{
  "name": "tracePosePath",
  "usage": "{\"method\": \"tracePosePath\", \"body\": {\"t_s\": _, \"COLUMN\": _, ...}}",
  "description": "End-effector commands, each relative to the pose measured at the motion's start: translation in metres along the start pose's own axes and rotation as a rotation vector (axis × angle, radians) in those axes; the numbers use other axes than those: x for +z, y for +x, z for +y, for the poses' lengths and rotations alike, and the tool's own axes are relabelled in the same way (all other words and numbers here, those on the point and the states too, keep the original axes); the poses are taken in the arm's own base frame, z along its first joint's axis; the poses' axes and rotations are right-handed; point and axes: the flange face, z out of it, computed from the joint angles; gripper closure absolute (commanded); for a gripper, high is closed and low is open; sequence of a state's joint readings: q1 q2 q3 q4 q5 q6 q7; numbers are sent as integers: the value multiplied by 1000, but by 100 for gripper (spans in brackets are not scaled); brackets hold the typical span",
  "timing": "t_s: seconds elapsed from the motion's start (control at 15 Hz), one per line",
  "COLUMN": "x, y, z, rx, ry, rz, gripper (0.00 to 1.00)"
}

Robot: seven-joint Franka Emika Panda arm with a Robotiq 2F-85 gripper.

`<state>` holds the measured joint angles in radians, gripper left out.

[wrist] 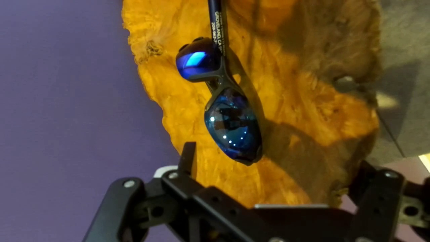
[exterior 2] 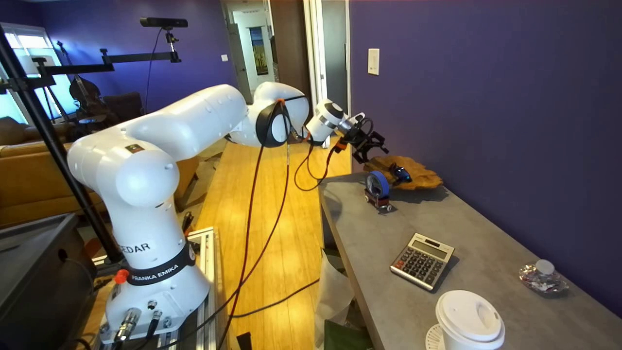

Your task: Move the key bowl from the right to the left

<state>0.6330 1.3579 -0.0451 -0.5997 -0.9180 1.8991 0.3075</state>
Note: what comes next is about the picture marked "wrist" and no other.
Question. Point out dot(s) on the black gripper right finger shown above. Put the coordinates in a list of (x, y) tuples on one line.
[(381, 202)]

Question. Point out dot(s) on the blue mirrored sunglasses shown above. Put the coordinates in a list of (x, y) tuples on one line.
[(233, 125)]

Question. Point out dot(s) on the burl wood key bowl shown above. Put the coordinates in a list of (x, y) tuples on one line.
[(291, 112)]

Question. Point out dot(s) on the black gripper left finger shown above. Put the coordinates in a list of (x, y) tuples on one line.
[(189, 159)]

